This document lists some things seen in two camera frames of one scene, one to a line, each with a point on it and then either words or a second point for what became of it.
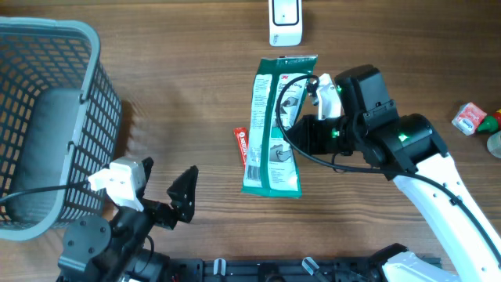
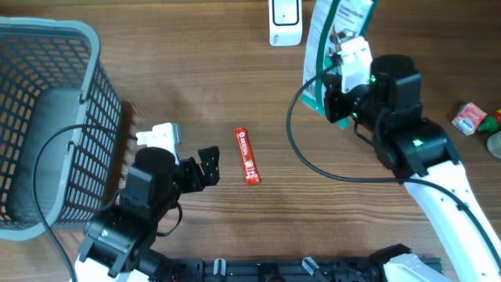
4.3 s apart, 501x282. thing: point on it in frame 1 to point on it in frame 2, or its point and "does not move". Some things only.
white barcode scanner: (285, 23) does not move
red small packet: (468, 118) does not move
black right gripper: (309, 146) to (333, 84)
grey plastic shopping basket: (59, 121) does not move
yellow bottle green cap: (491, 124) does not move
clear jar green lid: (494, 144) does not move
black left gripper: (167, 216) to (197, 181)
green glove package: (271, 168) to (333, 22)
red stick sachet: (241, 135) does not move
